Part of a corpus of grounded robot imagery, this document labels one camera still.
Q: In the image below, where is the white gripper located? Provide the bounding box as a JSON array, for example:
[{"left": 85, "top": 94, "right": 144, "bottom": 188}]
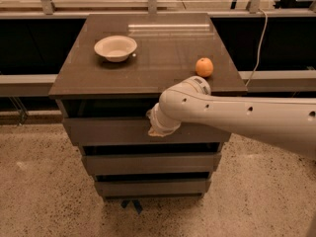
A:
[{"left": 146, "top": 104, "right": 181, "bottom": 137}]

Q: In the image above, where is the grey top drawer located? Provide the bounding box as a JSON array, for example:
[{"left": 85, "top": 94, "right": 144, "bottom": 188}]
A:
[{"left": 63, "top": 118, "right": 230, "bottom": 146}]

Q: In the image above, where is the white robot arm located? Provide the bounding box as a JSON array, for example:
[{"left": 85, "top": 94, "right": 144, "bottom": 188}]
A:
[{"left": 147, "top": 76, "right": 316, "bottom": 160}]

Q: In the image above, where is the grey bottom drawer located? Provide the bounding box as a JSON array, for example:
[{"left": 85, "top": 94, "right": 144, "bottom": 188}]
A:
[{"left": 95, "top": 179, "right": 210, "bottom": 198}]

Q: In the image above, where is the grey drawer cabinet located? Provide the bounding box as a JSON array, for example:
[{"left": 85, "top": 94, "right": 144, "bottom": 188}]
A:
[{"left": 48, "top": 13, "right": 248, "bottom": 202}]

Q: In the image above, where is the orange fruit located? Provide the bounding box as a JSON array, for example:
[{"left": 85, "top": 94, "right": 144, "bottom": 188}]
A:
[{"left": 196, "top": 57, "right": 213, "bottom": 77}]

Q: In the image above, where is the white bowl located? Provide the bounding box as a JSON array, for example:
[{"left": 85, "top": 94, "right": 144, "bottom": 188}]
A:
[{"left": 94, "top": 36, "right": 137, "bottom": 62}]

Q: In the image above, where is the white cable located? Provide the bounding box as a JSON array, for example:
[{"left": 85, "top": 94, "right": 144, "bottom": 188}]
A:
[{"left": 244, "top": 7, "right": 269, "bottom": 88}]

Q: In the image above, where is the metal railing frame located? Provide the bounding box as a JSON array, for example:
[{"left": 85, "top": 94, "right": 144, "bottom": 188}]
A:
[{"left": 0, "top": 0, "right": 316, "bottom": 18}]

